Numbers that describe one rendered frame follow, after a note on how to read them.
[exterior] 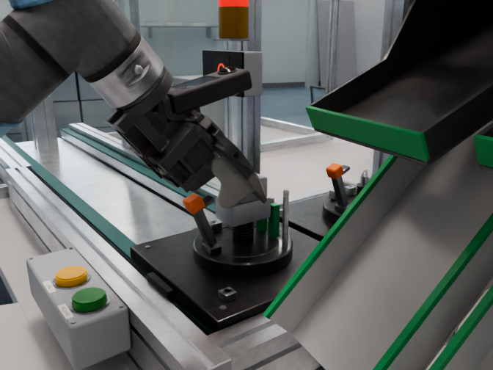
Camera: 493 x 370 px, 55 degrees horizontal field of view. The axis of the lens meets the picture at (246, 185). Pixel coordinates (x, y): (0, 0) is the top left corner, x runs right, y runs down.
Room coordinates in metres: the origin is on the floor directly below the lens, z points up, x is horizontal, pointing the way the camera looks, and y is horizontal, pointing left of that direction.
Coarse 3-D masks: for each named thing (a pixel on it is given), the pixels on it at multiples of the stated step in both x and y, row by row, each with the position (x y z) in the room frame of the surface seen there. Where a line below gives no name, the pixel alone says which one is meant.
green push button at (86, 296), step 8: (88, 288) 0.51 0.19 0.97; (96, 288) 0.51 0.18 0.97; (80, 296) 0.50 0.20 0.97; (88, 296) 0.50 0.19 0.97; (96, 296) 0.50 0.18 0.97; (104, 296) 0.50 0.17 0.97; (72, 304) 0.49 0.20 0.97; (80, 304) 0.48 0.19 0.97; (88, 304) 0.48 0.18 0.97; (96, 304) 0.48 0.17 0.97; (104, 304) 0.49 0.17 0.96
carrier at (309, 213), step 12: (348, 180) 0.90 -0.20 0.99; (360, 180) 0.76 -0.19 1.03; (348, 192) 0.81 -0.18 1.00; (300, 204) 0.82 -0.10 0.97; (312, 204) 0.82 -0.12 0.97; (324, 204) 0.76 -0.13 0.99; (336, 204) 0.74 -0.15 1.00; (348, 204) 0.76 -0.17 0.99; (288, 216) 0.76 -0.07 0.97; (300, 216) 0.76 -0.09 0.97; (312, 216) 0.76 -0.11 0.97; (324, 216) 0.75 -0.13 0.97; (336, 216) 0.72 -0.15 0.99; (300, 228) 0.72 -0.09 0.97; (312, 228) 0.70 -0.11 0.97; (324, 228) 0.70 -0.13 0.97
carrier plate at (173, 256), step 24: (168, 240) 0.66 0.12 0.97; (192, 240) 0.66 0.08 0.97; (312, 240) 0.66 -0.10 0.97; (144, 264) 0.60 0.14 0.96; (168, 264) 0.58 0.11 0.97; (192, 264) 0.58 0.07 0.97; (288, 264) 0.58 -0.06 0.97; (192, 288) 0.52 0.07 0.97; (216, 288) 0.52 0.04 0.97; (240, 288) 0.52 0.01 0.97; (264, 288) 0.52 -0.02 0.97; (192, 312) 0.49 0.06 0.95; (216, 312) 0.46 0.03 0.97; (240, 312) 0.47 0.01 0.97
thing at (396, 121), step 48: (432, 0) 0.46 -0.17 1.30; (480, 0) 0.49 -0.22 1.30; (432, 48) 0.46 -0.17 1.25; (480, 48) 0.43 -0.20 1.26; (336, 96) 0.42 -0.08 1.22; (384, 96) 0.42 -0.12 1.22; (432, 96) 0.38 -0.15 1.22; (480, 96) 0.31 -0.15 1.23; (384, 144) 0.33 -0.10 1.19; (432, 144) 0.30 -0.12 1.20
